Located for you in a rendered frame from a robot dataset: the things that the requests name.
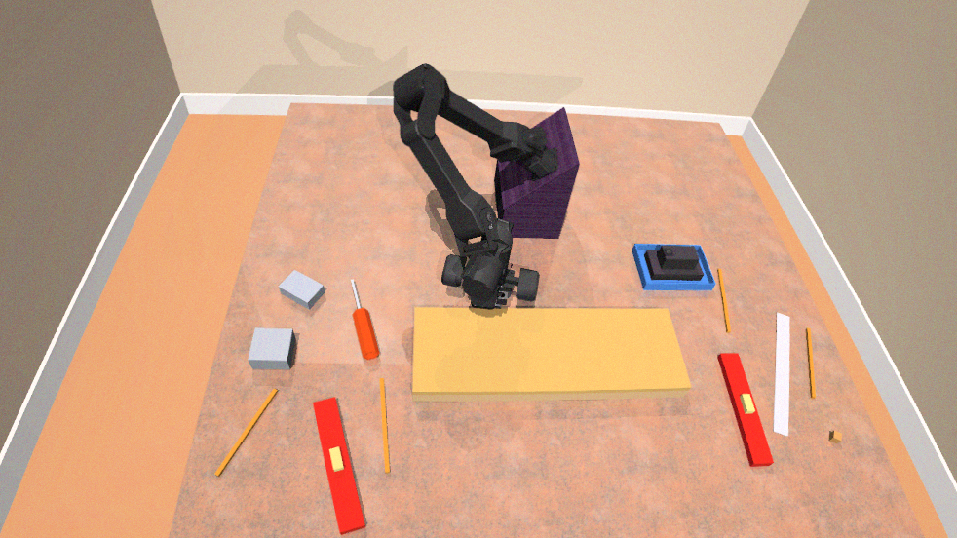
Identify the blue shallow tray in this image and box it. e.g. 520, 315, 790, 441
632, 244, 716, 291

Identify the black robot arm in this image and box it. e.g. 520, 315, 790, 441
393, 63, 559, 310

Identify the white flat strip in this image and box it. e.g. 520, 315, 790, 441
773, 312, 790, 436

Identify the orange thin rod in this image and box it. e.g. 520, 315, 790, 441
717, 269, 731, 333
215, 389, 278, 477
805, 328, 816, 399
380, 378, 390, 473

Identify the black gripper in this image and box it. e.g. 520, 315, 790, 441
441, 254, 540, 302

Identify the orange-handled awl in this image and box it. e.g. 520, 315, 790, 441
351, 280, 379, 360

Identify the red flat bar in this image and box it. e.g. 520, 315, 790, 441
314, 397, 366, 535
717, 353, 774, 467

